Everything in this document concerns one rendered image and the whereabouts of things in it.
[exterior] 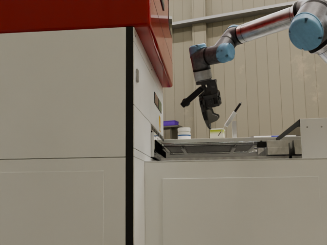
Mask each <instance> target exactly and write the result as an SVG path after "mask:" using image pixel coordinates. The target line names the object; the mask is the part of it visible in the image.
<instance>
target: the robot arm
mask: <svg viewBox="0 0 327 245"><path fill-rule="evenodd" d="M286 29H289V38H290V40H291V42H292V44H293V45H294V46H295V47H297V48H298V49H303V50H305V51H309V52H310V53H311V54H318V55H319V56H320V57H321V58H322V59H323V61H324V62H325V63H326V64H327V0H300V1H297V2H295V3H294V4H293V6H292V7H289V8H286V9H284V10H281V11H278V12H275V13H273V14H270V15H267V16H264V17H261V18H258V19H256V20H253V21H250V22H247V23H245V24H242V25H239V26H238V25H231V26H229V27H228V28H227V29H226V30H225V32H224V34H223V35H222V36H221V37H220V39H219V40H218V41H217V43H216V44H215V45H214V46H210V47H207V46H206V44H205V43H202V44H198V45H193V46H190V47H189V53H190V58H191V63H192V68H193V74H194V78H195V81H196V85H201V86H200V87H199V88H197V89H196V90H195V91H194V92H193V93H192V94H191V95H189V96H188V97H187V98H184V99H183V100H182V102H181V106H182V107H186V106H189V105H190V102H192V101H193V100H194V99H195V98H196V97H197V96H199V102H200V107H201V112H202V115H203V119H204V121H205V124H206V126H207V127H208V128H209V129H211V123H213V122H215V121H217V120H218V119H219V114H217V113H214V111H213V109H212V108H213V107H216V106H220V105H221V103H222V102H221V97H220V91H219V90H218V88H217V79H212V73H211V69H210V65H213V64H219V63H226V62H228V61H232V60H233V59H234V57H235V47H236V46H237V45H240V44H243V43H246V42H249V41H252V40H255V39H258V38H261V37H264V36H267V35H271V34H274V33H277V32H280V31H283V30H286ZM205 85H207V87H206V86H205Z"/></svg>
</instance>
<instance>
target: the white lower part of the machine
mask: <svg viewBox="0 0 327 245"><path fill-rule="evenodd" d="M0 245H145V162H144V161H142V160H140V159H138V158H136V157H100V158H51V159H2V160H0Z"/></svg>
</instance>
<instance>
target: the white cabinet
mask: <svg viewBox="0 0 327 245"><path fill-rule="evenodd" d="M145 245H327V159H290V160H237V161H185V162H145Z"/></svg>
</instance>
